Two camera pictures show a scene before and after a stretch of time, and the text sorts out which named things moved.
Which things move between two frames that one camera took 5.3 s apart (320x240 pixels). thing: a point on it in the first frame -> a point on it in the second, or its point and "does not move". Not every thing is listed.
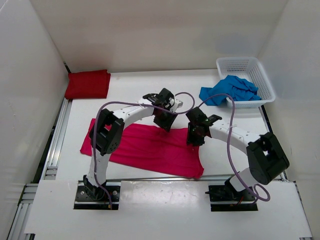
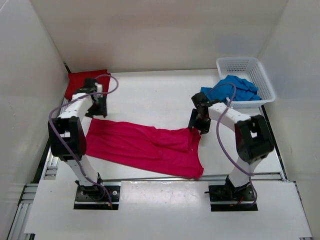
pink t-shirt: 147,146 does not move
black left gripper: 166,124 -> 102,111
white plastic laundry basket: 250,68 does not move
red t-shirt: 93,84 does not move
